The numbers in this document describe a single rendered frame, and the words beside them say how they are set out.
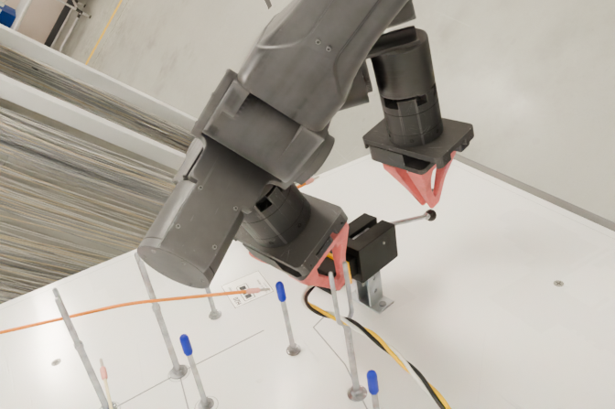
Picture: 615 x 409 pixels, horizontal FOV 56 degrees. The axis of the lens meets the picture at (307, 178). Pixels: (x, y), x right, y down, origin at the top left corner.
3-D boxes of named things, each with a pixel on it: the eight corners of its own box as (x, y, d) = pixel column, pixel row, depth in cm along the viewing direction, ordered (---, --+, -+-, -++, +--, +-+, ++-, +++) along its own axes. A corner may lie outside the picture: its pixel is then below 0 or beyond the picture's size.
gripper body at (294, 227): (308, 281, 48) (264, 231, 43) (235, 242, 55) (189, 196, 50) (352, 220, 50) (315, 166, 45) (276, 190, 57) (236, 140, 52)
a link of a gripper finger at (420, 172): (434, 229, 63) (419, 159, 58) (383, 209, 68) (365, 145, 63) (468, 192, 66) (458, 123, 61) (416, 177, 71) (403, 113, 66)
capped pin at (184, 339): (199, 400, 54) (175, 330, 50) (214, 397, 54) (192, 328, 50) (197, 413, 53) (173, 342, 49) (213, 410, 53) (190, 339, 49)
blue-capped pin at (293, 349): (304, 349, 58) (289, 281, 54) (293, 358, 57) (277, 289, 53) (294, 342, 59) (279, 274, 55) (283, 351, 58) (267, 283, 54)
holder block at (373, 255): (398, 256, 61) (395, 224, 59) (362, 284, 58) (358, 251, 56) (368, 242, 64) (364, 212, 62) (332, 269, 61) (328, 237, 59)
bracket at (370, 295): (393, 302, 62) (390, 264, 60) (379, 314, 61) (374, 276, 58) (361, 285, 65) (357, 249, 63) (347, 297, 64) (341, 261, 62)
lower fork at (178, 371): (167, 371, 58) (125, 255, 52) (184, 361, 59) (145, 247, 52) (173, 382, 57) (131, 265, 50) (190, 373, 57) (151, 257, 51)
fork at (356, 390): (357, 382, 53) (338, 256, 47) (372, 392, 52) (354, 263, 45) (342, 395, 52) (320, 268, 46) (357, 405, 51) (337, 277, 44)
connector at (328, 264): (366, 266, 58) (363, 251, 57) (332, 293, 56) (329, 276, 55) (345, 256, 60) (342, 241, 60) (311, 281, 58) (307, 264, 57)
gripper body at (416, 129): (441, 174, 57) (430, 110, 53) (363, 152, 64) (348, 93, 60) (477, 139, 60) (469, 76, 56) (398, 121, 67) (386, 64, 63)
